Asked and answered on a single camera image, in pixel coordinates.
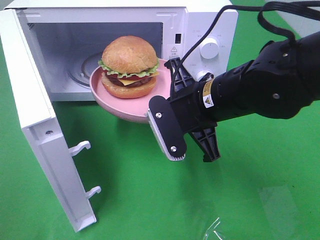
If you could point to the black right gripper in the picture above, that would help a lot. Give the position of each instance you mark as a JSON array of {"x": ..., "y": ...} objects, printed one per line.
[{"x": 188, "y": 101}]

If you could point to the white microwave knob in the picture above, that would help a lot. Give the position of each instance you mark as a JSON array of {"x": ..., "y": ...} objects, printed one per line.
[
  {"x": 202, "y": 75},
  {"x": 209, "y": 48}
]

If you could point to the pink plate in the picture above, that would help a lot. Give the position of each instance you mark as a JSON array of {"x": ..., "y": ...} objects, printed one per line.
[{"x": 132, "y": 110}]

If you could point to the burger with lettuce and cheese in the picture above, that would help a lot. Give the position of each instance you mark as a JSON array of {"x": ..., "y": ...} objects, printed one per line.
[{"x": 129, "y": 67}]

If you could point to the white microwave door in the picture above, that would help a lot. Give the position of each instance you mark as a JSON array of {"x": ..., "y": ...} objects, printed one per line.
[{"x": 40, "y": 125}]

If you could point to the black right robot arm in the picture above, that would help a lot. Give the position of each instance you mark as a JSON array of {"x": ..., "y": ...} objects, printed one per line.
[{"x": 284, "y": 78}]

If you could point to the white warning label with QR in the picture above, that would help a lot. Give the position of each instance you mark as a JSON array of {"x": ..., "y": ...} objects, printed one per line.
[{"x": 173, "y": 51}]

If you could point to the glass microwave turntable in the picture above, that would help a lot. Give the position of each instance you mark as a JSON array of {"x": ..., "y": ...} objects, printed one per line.
[{"x": 81, "y": 65}]

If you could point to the clear tape patch on table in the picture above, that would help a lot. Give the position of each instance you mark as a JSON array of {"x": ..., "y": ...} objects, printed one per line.
[{"x": 213, "y": 232}]

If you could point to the white microwave oven body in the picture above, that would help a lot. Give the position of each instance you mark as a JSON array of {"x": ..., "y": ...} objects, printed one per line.
[{"x": 54, "y": 29}]

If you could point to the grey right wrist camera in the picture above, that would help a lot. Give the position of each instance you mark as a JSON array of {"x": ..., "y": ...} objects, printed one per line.
[{"x": 166, "y": 128}]

